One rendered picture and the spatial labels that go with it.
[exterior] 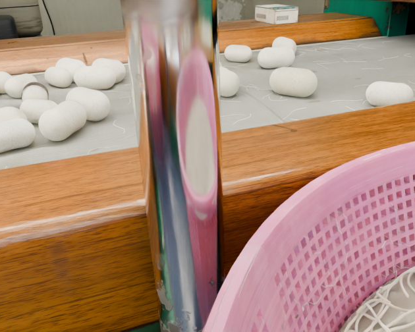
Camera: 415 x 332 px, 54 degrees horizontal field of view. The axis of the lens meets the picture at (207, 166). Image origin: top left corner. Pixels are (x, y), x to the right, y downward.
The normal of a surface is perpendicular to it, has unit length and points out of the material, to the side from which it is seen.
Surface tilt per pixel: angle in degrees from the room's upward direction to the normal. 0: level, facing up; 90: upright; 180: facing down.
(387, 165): 75
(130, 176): 0
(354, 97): 0
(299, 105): 0
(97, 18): 90
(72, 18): 90
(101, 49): 45
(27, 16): 90
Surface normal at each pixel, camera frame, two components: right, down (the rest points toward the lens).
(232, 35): 0.21, -0.36
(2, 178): -0.04, -0.90
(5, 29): 0.41, 0.38
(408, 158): 0.40, 0.13
